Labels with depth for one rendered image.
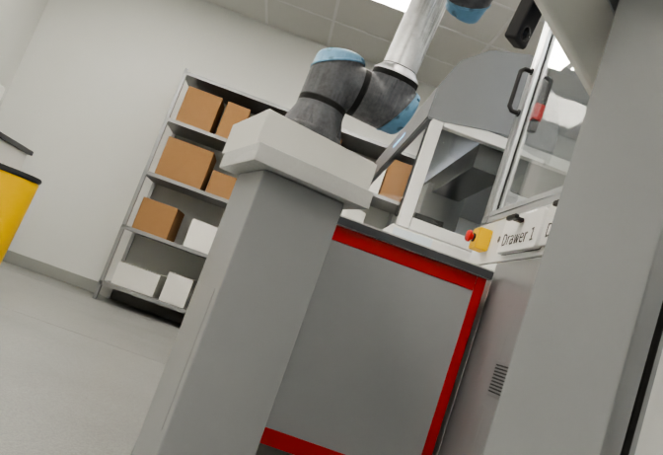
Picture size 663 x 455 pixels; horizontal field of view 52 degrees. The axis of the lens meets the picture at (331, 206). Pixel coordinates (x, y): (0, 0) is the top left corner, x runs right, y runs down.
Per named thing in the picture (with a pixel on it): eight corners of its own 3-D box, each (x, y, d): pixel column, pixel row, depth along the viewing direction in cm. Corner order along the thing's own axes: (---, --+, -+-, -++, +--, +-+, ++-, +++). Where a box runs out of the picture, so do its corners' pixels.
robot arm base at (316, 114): (294, 124, 146) (311, 84, 147) (265, 129, 159) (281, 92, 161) (348, 155, 153) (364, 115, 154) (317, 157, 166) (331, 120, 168)
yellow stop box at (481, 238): (473, 246, 216) (478, 225, 218) (466, 248, 224) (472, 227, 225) (486, 252, 217) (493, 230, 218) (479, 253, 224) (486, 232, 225)
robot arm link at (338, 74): (293, 99, 162) (314, 48, 164) (342, 121, 165) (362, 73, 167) (305, 86, 150) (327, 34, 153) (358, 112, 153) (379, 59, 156)
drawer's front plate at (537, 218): (534, 246, 173) (546, 206, 175) (495, 253, 202) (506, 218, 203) (540, 249, 173) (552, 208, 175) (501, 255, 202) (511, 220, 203)
